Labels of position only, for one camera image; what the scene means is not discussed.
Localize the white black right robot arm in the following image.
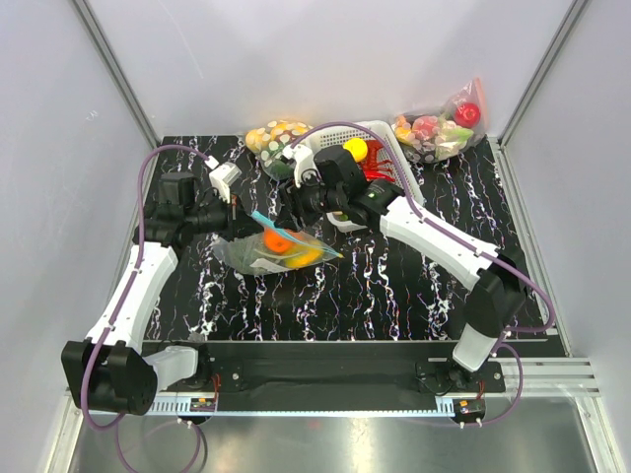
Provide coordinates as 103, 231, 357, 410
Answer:
276, 145, 526, 391

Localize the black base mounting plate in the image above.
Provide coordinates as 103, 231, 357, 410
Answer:
132, 339, 566, 413

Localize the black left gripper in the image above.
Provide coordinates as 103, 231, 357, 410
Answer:
185, 189, 264, 241

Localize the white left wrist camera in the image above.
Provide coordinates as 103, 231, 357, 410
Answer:
209, 163, 242, 203

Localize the white slotted cable duct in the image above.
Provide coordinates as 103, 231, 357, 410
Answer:
146, 395, 455, 419

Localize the aluminium frame rail left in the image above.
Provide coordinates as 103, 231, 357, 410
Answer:
41, 0, 160, 472

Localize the red fake apple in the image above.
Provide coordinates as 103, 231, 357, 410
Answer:
453, 102, 481, 129

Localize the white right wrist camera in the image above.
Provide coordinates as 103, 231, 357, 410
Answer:
282, 144, 316, 188

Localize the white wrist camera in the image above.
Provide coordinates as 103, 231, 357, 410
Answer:
282, 144, 316, 188
209, 163, 242, 203

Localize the yellow fake pear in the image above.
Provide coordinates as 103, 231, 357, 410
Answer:
343, 137, 369, 163

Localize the aluminium frame rail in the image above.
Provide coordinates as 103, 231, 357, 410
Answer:
497, 1, 630, 462
41, 0, 160, 472

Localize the red fake lobster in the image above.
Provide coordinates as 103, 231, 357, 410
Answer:
360, 140, 395, 182

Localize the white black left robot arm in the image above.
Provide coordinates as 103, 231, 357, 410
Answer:
61, 164, 259, 416

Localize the clear blue-zip food bag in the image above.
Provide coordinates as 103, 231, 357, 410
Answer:
211, 211, 343, 276

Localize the white perforated plastic basket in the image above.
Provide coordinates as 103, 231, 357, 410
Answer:
302, 123, 430, 245

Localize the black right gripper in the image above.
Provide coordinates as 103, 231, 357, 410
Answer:
274, 169, 345, 234

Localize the green netted fake melon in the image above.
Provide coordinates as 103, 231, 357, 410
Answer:
214, 235, 267, 275

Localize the orange fake tomato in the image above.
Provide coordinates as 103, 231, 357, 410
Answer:
263, 229, 294, 254

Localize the pink-dotted clear food bag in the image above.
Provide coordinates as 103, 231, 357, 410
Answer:
390, 78, 488, 164

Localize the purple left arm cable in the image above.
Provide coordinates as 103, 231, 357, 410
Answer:
81, 145, 216, 472

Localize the white-dotted clear food bag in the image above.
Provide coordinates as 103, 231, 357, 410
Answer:
245, 120, 312, 181

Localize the aluminium frame rail right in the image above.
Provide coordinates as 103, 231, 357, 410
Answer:
497, 1, 630, 462

